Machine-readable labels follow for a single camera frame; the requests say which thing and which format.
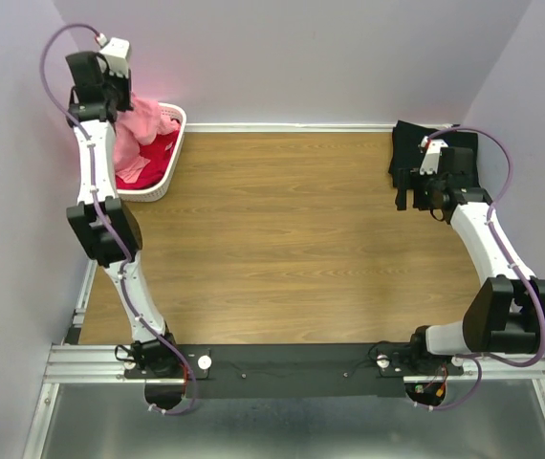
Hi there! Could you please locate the light pink t shirt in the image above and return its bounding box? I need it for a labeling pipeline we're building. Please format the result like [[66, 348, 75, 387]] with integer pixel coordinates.
[[113, 93, 178, 182]]

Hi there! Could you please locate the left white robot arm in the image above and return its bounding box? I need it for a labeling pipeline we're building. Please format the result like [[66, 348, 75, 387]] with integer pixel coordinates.
[[66, 52, 187, 378]]

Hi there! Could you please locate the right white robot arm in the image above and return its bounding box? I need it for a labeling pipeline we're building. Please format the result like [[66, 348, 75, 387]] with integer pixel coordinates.
[[394, 137, 545, 375]]

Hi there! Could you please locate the folded black t shirt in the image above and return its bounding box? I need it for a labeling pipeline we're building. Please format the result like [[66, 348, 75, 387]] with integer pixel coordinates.
[[388, 120, 480, 210]]

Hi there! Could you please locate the white plastic laundry basket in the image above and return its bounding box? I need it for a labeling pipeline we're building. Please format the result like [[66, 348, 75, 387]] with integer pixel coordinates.
[[116, 102, 186, 203]]

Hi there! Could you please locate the red t shirt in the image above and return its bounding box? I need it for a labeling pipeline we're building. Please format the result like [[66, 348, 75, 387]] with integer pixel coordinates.
[[116, 131, 179, 190]]

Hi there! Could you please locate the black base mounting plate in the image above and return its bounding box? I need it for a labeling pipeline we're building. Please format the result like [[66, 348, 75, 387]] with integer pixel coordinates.
[[114, 341, 463, 409]]

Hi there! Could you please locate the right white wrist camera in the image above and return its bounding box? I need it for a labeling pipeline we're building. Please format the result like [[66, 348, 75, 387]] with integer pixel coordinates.
[[419, 137, 447, 176]]

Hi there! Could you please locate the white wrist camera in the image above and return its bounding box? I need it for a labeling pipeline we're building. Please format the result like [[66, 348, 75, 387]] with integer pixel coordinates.
[[419, 137, 447, 176], [96, 33, 131, 78]]

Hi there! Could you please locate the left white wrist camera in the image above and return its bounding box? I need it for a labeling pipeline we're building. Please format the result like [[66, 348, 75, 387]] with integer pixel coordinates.
[[96, 33, 131, 78]]

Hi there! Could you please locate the aluminium frame rail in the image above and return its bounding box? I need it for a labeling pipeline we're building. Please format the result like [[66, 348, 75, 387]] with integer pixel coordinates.
[[44, 345, 545, 383]]

